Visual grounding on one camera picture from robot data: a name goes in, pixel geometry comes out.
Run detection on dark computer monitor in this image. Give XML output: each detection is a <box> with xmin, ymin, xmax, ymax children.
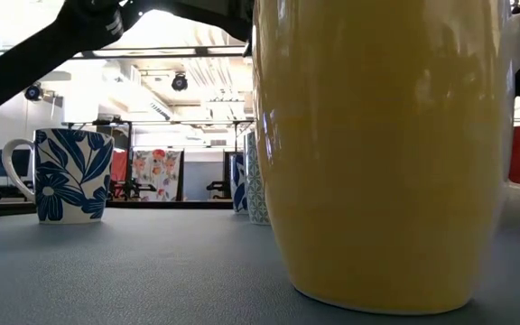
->
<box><xmin>0</xmin><ymin>148</ymin><xmax>33</xmax><ymax>178</ymax></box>

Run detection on orange cloth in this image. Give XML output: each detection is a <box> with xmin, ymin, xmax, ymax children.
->
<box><xmin>110</xmin><ymin>149</ymin><xmax>129</xmax><ymax>182</ymax></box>

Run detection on teal geometric pattern mug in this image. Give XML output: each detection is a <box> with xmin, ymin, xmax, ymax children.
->
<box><xmin>243</xmin><ymin>130</ymin><xmax>272</xmax><ymax>227</ymax></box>

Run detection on floral print cloth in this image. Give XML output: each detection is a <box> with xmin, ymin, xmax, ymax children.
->
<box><xmin>131</xmin><ymin>148</ymin><xmax>184</xmax><ymax>202</ymax></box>

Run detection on black background rig frame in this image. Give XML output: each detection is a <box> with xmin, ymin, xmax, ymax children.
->
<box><xmin>60</xmin><ymin>117</ymin><xmax>256</xmax><ymax>202</ymax></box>

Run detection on black ceiling spotlight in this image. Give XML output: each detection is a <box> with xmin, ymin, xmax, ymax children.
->
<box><xmin>171</xmin><ymin>72</ymin><xmax>190</xmax><ymax>93</ymax></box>
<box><xmin>23</xmin><ymin>83</ymin><xmax>43</xmax><ymax>102</ymax></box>

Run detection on blue floral white mug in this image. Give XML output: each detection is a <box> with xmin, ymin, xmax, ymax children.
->
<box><xmin>1</xmin><ymin>127</ymin><xmax>116</xmax><ymax>226</ymax></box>
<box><xmin>229</xmin><ymin>152</ymin><xmax>249</xmax><ymax>215</ymax></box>

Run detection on yellow mug with white handle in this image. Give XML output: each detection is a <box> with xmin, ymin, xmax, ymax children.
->
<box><xmin>250</xmin><ymin>0</ymin><xmax>520</xmax><ymax>316</ymax></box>

